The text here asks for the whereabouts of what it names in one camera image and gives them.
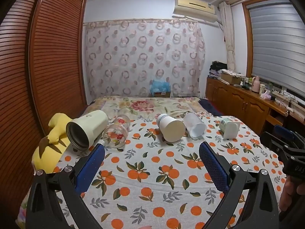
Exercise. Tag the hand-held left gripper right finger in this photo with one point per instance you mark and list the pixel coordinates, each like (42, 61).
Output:
(214, 167)

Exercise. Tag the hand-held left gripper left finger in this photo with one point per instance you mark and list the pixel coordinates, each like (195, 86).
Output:
(87, 171)

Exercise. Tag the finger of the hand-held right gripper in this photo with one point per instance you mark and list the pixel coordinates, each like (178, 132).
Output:
(284, 132)
(271, 142)

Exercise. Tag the white and green cup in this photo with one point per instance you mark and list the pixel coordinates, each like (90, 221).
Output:
(230, 128)

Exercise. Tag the cream insulated steel cup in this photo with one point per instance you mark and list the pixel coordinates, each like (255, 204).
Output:
(87, 128)

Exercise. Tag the translucent plastic cup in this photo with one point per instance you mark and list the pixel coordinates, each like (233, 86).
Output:
(194, 125)

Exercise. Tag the floral glass cup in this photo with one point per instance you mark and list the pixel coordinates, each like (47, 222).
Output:
(118, 132)

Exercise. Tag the striped white paper cup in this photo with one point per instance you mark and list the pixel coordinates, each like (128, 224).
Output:
(170, 127)

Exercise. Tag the person's right hand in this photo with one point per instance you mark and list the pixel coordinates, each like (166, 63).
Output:
(292, 193)

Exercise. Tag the pink tissue pack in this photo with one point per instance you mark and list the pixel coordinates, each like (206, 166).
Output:
(265, 96)

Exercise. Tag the yellow plush toy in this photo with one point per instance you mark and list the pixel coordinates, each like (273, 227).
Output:
(50, 148)

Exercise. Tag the wooden sideboard cabinet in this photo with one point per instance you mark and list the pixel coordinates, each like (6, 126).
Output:
(240, 102)

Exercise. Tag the pink kettle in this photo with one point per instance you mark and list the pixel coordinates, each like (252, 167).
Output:
(256, 84)

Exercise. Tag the orange fruit print cloth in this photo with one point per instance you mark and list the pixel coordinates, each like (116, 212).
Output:
(154, 169)

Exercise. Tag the dark blue cloth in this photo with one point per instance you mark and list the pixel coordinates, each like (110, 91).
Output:
(209, 107)

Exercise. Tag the cardboard box with cloth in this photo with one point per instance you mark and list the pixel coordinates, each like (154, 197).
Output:
(231, 76)

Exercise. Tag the floral bed quilt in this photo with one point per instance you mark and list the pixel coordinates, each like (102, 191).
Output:
(147, 107)

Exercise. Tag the brown wooden box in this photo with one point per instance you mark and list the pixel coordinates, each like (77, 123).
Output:
(162, 94)

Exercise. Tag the grey window blind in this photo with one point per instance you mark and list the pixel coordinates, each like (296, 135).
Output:
(278, 43)

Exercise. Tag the pile of dark clothes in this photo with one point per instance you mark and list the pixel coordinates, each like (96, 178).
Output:
(218, 69)

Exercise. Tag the blue plastic bag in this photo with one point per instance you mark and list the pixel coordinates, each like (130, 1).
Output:
(160, 85)

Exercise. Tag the beige tied curtain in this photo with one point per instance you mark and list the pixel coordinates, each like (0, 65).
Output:
(228, 38)

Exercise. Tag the brown louvered wardrobe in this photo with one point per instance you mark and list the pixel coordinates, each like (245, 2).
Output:
(35, 59)

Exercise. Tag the cream wall air conditioner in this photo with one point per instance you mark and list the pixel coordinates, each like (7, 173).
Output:
(195, 8)

